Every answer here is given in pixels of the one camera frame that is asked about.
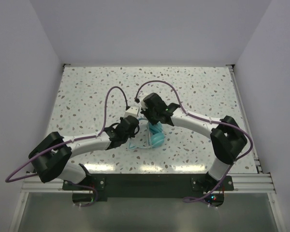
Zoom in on white headphone cable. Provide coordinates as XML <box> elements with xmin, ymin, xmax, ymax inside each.
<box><xmin>145</xmin><ymin>124</ymin><xmax>160</xmax><ymax>148</ymax></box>

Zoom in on teal white cat-ear headphones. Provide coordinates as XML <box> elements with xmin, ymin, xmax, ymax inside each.
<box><xmin>127</xmin><ymin>117</ymin><xmax>165</xmax><ymax>150</ymax></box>

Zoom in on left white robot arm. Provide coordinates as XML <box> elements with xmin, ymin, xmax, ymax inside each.
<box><xmin>29</xmin><ymin>116</ymin><xmax>139</xmax><ymax>189</ymax></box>

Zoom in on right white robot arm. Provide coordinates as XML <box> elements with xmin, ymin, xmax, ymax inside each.
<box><xmin>138</xmin><ymin>93</ymin><xmax>247</xmax><ymax>190</ymax></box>

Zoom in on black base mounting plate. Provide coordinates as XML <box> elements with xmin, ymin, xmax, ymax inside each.
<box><xmin>62</xmin><ymin>174</ymin><xmax>234</xmax><ymax>205</ymax></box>

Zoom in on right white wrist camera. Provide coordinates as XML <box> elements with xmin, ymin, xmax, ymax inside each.
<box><xmin>140</xmin><ymin>100</ymin><xmax>147</xmax><ymax>110</ymax></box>

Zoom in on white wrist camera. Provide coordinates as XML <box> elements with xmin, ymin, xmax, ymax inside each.
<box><xmin>124</xmin><ymin>105</ymin><xmax>140</xmax><ymax>118</ymax></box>
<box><xmin>140</xmin><ymin>100</ymin><xmax>147</xmax><ymax>110</ymax></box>

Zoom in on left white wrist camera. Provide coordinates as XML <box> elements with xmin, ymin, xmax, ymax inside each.
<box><xmin>124</xmin><ymin>105</ymin><xmax>140</xmax><ymax>118</ymax></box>

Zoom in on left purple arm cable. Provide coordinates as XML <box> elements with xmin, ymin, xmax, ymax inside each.
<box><xmin>5</xmin><ymin>86</ymin><xmax>130</xmax><ymax>183</ymax></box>

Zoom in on front aluminium frame rail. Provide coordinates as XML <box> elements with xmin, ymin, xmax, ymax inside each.
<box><xmin>9</xmin><ymin>174</ymin><xmax>277</xmax><ymax>232</ymax></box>

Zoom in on aluminium frame rail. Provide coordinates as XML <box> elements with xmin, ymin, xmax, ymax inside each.
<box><xmin>9</xmin><ymin>174</ymin><xmax>277</xmax><ymax>232</ymax></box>
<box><xmin>226</xmin><ymin>64</ymin><xmax>276</xmax><ymax>194</ymax></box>

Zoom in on right aluminium frame rail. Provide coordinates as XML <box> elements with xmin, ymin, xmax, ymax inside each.
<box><xmin>226</xmin><ymin>64</ymin><xmax>276</xmax><ymax>194</ymax></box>

